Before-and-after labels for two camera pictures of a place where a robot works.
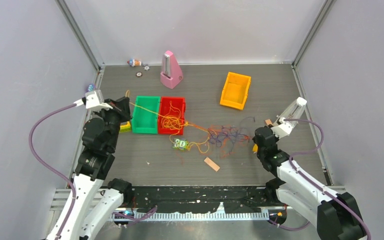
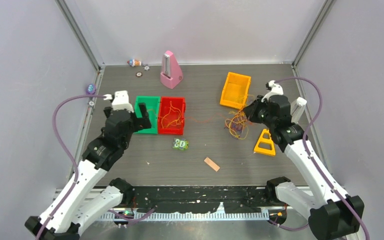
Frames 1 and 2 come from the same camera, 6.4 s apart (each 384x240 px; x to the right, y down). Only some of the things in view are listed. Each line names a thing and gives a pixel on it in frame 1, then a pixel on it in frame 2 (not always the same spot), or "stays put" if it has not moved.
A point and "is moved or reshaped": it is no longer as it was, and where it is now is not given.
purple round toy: x=91 y=87 stays put
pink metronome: x=171 y=74 stays put
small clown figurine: x=134 y=62 stays put
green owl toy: x=182 y=144 stays put
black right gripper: x=254 y=139 to x=251 y=111
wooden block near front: x=212 y=164 stays put
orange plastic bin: x=235 y=90 stays put
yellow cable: x=171 y=119 to x=237 y=122
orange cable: x=229 y=135 to x=206 y=120
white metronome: x=294 y=111 stays put
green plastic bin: x=143 y=121 stays put
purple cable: x=225 y=133 is moved or reshaped
